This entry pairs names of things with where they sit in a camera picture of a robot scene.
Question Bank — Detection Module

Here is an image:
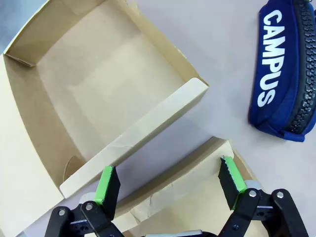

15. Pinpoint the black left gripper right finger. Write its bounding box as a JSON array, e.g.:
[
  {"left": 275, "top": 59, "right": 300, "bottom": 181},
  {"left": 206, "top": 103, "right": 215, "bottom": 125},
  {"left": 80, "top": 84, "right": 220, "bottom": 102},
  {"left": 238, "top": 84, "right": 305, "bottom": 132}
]
[{"left": 217, "top": 155, "right": 309, "bottom": 237}]

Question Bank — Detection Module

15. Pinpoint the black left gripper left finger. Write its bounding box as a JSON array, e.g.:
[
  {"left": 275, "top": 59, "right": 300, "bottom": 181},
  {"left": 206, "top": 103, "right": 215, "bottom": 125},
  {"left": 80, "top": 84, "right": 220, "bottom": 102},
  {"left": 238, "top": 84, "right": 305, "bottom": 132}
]
[{"left": 49, "top": 165, "right": 124, "bottom": 237}]

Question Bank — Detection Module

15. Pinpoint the blue Campus pencil case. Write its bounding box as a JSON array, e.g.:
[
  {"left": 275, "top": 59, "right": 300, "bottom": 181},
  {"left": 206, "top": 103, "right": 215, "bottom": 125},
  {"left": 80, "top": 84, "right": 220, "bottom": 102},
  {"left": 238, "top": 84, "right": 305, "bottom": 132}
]
[{"left": 247, "top": 0, "right": 316, "bottom": 143}]

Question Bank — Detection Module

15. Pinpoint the open cardboard box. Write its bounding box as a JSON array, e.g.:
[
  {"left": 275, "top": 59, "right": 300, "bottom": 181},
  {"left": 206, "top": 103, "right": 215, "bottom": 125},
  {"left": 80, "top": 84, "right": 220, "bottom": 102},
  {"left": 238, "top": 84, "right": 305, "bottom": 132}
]
[
  {"left": 0, "top": 0, "right": 210, "bottom": 237},
  {"left": 115, "top": 137, "right": 270, "bottom": 237}
]

